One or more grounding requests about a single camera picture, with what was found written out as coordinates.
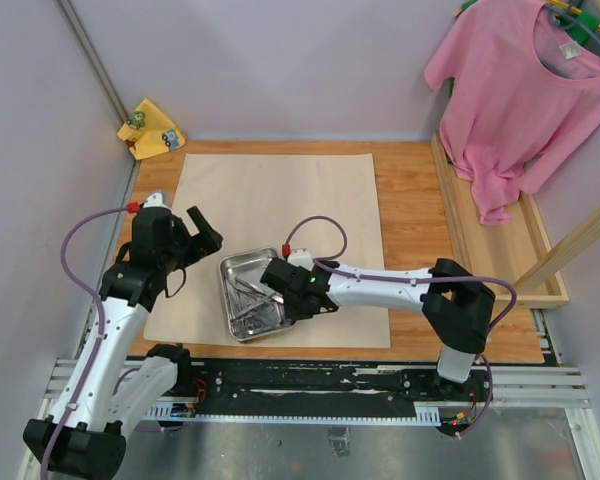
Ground stainless steel tray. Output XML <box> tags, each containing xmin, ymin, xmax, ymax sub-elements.
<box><xmin>218</xmin><ymin>247</ymin><xmax>293</xmax><ymax>342</ymax></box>

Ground beige cloth wrap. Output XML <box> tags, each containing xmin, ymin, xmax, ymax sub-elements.
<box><xmin>144</xmin><ymin>154</ymin><xmax>385</xmax><ymax>346</ymax></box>

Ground steel surgical forceps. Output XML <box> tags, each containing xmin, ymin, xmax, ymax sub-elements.
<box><xmin>235</xmin><ymin>277</ymin><xmax>284</xmax><ymax>304</ymax></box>

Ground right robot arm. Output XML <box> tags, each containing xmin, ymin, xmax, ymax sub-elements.
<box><xmin>260</xmin><ymin>258</ymin><xmax>495</xmax><ymax>400</ymax></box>

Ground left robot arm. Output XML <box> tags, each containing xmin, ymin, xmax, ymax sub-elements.
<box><xmin>23</xmin><ymin>200</ymin><xmax>223</xmax><ymax>479</ymax></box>

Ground steel surgical scissors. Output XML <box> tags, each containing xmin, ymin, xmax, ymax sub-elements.
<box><xmin>229</xmin><ymin>300</ymin><xmax>281</xmax><ymax>339</ymax></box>

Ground yellow printed cloth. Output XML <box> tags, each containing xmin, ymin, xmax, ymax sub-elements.
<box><xmin>117</xmin><ymin>98</ymin><xmax>187</xmax><ymax>161</ymax></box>

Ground pink t-shirt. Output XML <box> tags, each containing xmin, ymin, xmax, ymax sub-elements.
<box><xmin>424</xmin><ymin>1</ymin><xmax>600</xmax><ymax>226</ymax></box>

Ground wooden pole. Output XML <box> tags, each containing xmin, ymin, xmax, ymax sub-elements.
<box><xmin>515</xmin><ymin>206</ymin><xmax>600</xmax><ymax>293</ymax></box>

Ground green clothes hanger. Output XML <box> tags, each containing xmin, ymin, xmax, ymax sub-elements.
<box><xmin>544</xmin><ymin>1</ymin><xmax>600</xmax><ymax>51</ymax></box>

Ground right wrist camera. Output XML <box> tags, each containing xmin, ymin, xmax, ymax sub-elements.
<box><xmin>281</xmin><ymin>243</ymin><xmax>314</xmax><ymax>271</ymax></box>

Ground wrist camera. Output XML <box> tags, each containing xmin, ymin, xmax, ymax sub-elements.
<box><xmin>126</xmin><ymin>190</ymin><xmax>171</xmax><ymax>214</ymax></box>
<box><xmin>281</xmin><ymin>243</ymin><xmax>314</xmax><ymax>271</ymax></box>

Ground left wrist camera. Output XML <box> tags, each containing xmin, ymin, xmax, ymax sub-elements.
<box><xmin>126</xmin><ymin>190</ymin><xmax>171</xmax><ymax>214</ymax></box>

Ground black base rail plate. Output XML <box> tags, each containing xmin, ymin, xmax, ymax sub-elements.
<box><xmin>163</xmin><ymin>358</ymin><xmax>490</xmax><ymax>420</ymax></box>

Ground wooden tray frame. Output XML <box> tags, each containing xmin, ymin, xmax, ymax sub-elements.
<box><xmin>431</xmin><ymin>134</ymin><xmax>552</xmax><ymax>284</ymax></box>

